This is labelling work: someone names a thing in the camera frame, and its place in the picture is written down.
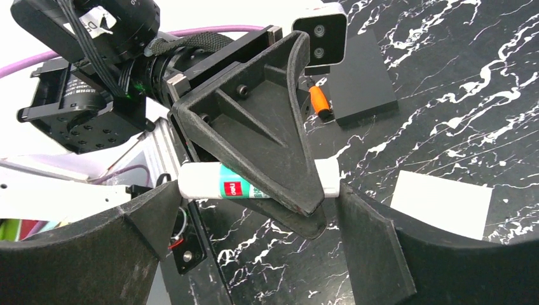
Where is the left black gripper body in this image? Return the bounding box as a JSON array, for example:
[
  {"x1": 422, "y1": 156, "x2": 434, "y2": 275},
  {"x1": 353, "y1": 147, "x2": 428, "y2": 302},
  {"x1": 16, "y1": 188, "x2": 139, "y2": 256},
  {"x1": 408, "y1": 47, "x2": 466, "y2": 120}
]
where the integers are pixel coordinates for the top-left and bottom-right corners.
[{"x1": 164, "y1": 25, "x2": 283, "y2": 109}]

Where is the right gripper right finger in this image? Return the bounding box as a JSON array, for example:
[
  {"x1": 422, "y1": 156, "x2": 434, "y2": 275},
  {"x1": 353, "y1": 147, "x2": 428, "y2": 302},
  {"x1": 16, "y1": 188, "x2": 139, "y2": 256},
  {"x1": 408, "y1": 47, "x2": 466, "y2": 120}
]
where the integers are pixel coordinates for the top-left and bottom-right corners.
[{"x1": 335, "y1": 184, "x2": 538, "y2": 304}]

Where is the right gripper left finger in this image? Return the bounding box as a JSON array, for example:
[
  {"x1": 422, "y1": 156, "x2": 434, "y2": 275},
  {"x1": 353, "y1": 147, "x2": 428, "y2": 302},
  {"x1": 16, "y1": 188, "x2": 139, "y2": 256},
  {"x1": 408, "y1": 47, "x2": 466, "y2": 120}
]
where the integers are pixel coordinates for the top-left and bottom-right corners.
[{"x1": 1, "y1": 182, "x2": 182, "y2": 304}]

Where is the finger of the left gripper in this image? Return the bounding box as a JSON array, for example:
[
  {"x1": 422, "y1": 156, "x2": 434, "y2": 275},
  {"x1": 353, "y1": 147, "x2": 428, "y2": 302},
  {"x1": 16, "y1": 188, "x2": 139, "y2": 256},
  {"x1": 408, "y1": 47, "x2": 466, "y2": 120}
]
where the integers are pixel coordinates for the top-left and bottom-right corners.
[
  {"x1": 172, "y1": 31, "x2": 325, "y2": 216},
  {"x1": 231, "y1": 198, "x2": 327, "y2": 240}
]

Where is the white glue stick cap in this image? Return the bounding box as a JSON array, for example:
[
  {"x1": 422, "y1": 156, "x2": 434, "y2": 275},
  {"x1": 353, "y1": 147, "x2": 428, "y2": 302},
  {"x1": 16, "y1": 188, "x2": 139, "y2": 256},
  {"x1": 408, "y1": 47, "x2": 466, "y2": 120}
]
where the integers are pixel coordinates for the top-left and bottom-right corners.
[{"x1": 315, "y1": 158, "x2": 341, "y2": 198}]

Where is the white green glue stick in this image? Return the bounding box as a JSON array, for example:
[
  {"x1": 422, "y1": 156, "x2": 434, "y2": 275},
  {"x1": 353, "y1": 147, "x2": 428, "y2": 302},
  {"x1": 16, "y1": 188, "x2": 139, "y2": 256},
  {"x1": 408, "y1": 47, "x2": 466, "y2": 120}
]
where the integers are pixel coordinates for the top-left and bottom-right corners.
[{"x1": 177, "y1": 162, "x2": 269, "y2": 200}]

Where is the white envelope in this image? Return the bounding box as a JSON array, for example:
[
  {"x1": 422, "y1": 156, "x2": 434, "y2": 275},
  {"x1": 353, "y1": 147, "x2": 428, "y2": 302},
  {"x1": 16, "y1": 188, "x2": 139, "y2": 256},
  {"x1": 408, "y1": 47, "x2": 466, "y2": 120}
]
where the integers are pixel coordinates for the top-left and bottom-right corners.
[{"x1": 390, "y1": 170, "x2": 493, "y2": 240}]

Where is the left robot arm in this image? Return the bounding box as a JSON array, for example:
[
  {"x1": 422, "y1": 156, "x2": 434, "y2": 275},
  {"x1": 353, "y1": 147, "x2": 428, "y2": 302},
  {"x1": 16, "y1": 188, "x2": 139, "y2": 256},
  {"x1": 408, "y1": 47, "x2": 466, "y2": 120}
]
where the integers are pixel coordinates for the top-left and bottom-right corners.
[{"x1": 10, "y1": 1, "x2": 334, "y2": 239}]

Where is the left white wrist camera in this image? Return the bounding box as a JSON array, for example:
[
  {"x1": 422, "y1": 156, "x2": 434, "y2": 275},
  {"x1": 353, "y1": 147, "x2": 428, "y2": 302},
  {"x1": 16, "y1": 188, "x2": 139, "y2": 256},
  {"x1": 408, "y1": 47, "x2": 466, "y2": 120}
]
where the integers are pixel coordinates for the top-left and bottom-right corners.
[{"x1": 292, "y1": 2, "x2": 348, "y2": 76}]

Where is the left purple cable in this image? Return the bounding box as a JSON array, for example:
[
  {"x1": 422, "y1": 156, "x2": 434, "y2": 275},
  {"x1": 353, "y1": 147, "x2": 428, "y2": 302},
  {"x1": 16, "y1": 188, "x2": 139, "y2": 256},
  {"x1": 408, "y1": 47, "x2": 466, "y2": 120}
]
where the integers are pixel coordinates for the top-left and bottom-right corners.
[{"x1": 0, "y1": 25, "x2": 266, "y2": 186}]

